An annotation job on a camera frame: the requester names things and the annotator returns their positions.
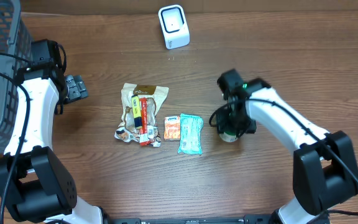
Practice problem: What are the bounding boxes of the green lid jar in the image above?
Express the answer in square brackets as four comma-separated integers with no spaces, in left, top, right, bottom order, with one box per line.
[219,131,238,142]

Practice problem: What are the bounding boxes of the teal tissue packet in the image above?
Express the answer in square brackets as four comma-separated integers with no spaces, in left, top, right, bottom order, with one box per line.
[178,113,204,155]

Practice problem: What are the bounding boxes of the yellow marker pen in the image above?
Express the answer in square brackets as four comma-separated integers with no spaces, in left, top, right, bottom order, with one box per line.
[131,95,142,129]

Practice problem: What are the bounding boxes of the orange snack packet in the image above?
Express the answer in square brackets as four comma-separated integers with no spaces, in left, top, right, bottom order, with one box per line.
[164,116,180,141]

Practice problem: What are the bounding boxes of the beige snack bag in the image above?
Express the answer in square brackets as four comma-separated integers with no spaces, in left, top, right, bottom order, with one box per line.
[114,83,169,147]

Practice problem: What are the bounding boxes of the red candy stick packet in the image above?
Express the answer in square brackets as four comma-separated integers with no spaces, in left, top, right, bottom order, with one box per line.
[139,98,150,146]

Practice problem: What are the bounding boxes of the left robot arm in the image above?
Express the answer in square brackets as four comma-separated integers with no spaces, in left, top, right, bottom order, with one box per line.
[0,39,109,224]

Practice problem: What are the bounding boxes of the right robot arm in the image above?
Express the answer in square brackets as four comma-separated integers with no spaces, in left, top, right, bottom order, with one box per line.
[209,69,358,223]

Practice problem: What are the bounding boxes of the white barcode scanner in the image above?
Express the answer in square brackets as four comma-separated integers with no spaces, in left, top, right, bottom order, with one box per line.
[158,4,190,50]

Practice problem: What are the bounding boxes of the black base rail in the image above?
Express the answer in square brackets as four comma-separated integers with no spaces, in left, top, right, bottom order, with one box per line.
[103,215,273,224]

